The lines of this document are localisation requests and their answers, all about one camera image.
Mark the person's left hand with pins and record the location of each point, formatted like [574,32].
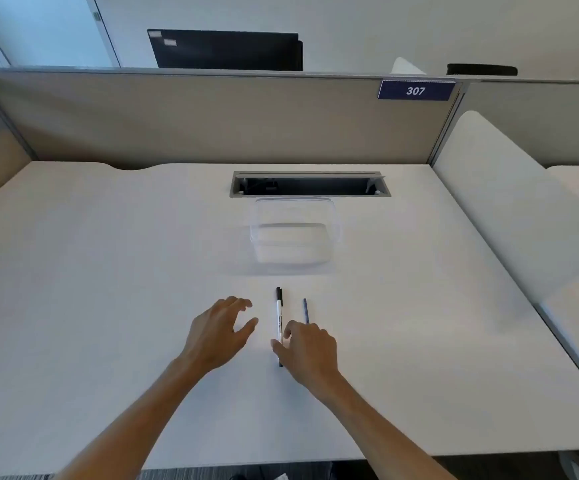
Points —
[214,334]

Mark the person's right hand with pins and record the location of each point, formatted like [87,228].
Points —
[312,352]

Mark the blue pen refill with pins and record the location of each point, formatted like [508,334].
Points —
[306,312]

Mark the white pen with black cap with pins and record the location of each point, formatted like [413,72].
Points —
[279,314]

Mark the person's left forearm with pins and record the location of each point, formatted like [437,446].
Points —
[134,424]

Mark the person's right forearm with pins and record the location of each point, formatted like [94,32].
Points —
[384,439]

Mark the clear plastic container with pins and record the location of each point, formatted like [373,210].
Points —
[294,244]

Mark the white rounded side divider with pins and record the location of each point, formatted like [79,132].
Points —
[509,204]

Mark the blue number sign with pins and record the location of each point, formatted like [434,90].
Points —
[414,90]

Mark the black monitor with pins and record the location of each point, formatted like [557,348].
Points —
[219,49]

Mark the white divider tip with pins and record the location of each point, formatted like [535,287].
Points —
[407,67]

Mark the beige neighbouring partition panel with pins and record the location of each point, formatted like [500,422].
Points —
[544,124]

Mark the black chair back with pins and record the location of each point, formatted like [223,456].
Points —
[482,69]

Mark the glass door with metal frame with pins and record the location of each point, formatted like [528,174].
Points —
[44,29]

